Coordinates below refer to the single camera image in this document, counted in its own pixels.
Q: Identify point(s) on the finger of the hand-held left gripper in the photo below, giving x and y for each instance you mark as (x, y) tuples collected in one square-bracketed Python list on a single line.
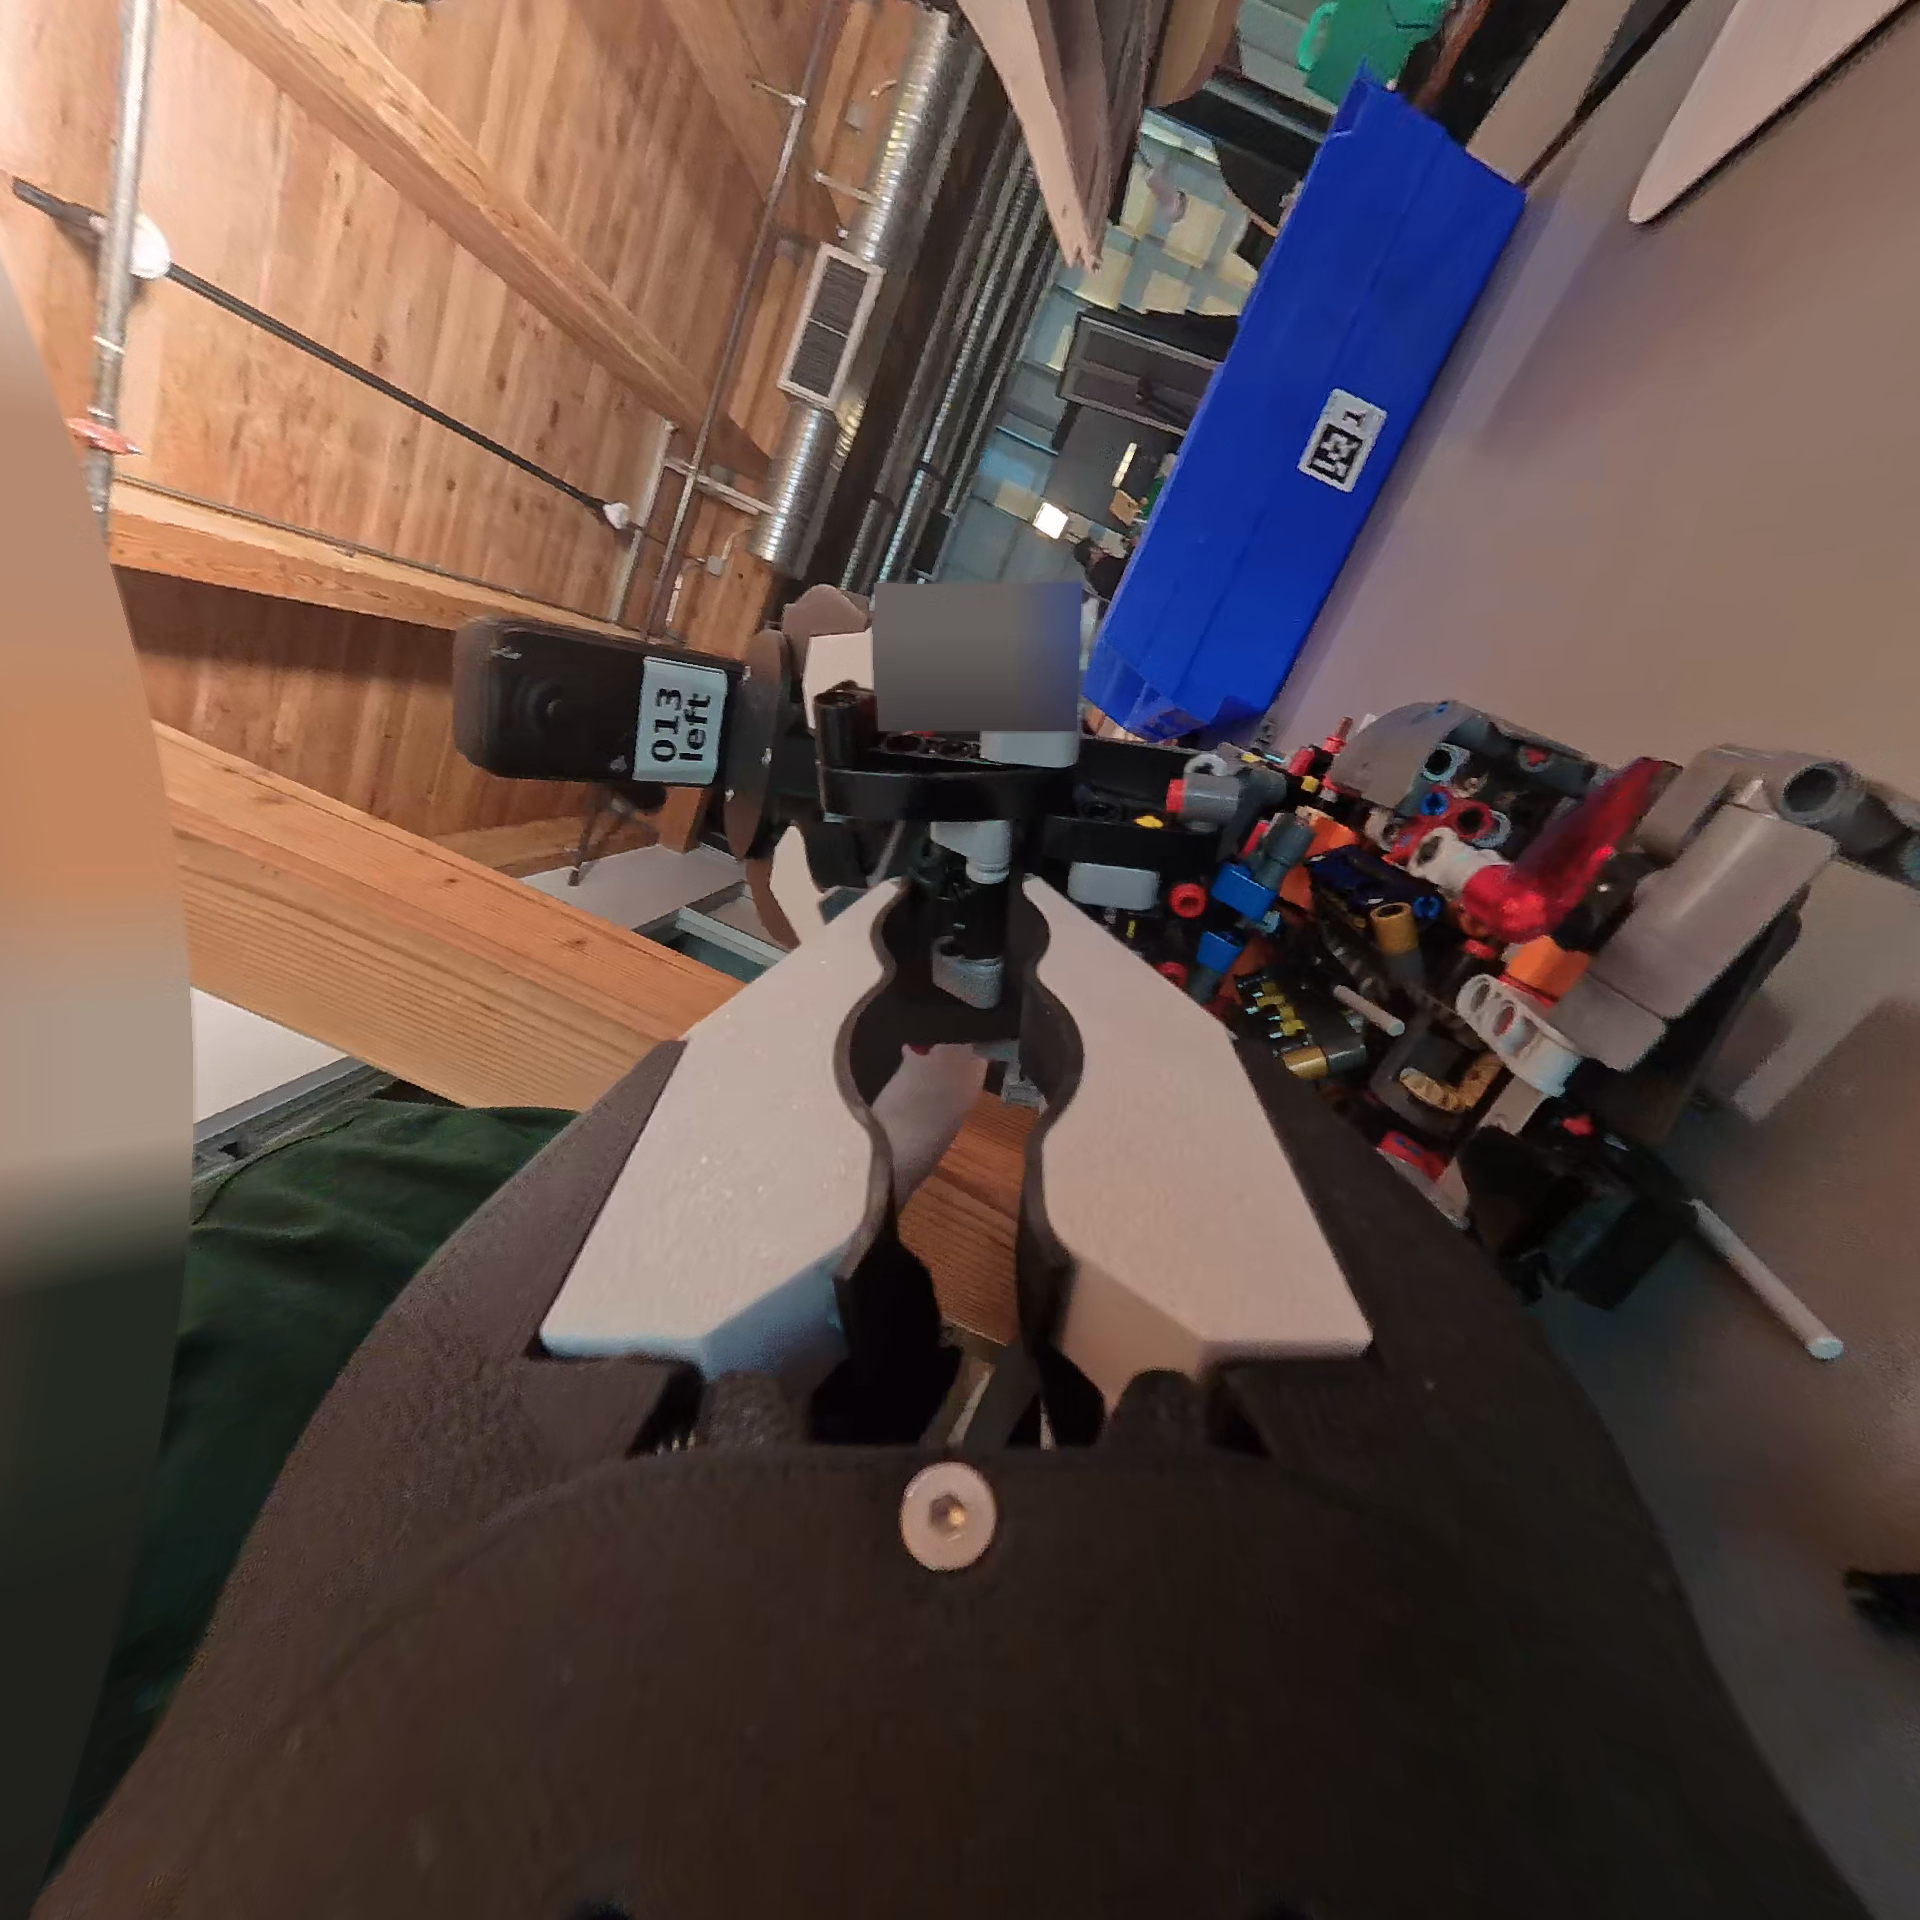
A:
[(806, 892), (843, 662)]

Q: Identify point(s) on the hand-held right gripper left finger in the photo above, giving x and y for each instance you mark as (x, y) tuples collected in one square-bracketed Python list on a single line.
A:
[(720, 1200)]

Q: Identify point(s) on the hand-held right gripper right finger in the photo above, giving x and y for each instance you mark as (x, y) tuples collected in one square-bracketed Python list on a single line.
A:
[(1200, 1200)]

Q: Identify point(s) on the black lego sub-assembly red pins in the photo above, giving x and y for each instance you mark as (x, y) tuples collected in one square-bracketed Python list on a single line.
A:
[(900, 780)]

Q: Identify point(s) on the large lego vehicle model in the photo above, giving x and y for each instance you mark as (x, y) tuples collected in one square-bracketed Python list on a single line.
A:
[(1694, 901)]

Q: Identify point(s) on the light grey lego axle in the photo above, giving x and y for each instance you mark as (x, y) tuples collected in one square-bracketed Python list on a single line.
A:
[(1771, 1283)]

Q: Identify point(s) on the open lego instruction booklet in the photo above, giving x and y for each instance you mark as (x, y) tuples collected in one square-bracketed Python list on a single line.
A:
[(1081, 121)]

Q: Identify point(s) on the black lego piece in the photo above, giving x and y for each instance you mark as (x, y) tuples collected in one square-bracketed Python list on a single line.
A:
[(1886, 1598)]

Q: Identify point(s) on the plain blue plastic bin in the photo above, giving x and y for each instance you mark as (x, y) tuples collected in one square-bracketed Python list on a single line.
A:
[(1124, 705)]

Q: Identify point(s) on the white ceiling air vent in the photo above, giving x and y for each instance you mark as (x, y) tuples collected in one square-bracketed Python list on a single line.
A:
[(830, 323)]

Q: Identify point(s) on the dark grey cabinet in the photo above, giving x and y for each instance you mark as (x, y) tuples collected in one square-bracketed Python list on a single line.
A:
[(1141, 369)]

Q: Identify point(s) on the person's green shirt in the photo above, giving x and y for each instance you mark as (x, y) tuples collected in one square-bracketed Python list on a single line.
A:
[(300, 1275)]

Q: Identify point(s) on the blue plastic bin with tag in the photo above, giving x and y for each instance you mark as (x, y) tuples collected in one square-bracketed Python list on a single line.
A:
[(1275, 600)]

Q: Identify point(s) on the teal container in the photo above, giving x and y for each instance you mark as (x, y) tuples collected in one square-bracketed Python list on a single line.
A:
[(1364, 30)]

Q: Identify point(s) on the white book stand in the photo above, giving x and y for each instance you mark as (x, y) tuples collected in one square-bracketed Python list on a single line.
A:
[(1771, 75)]

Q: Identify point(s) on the silver air duct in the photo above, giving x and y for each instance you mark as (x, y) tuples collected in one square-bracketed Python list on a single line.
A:
[(795, 481)]

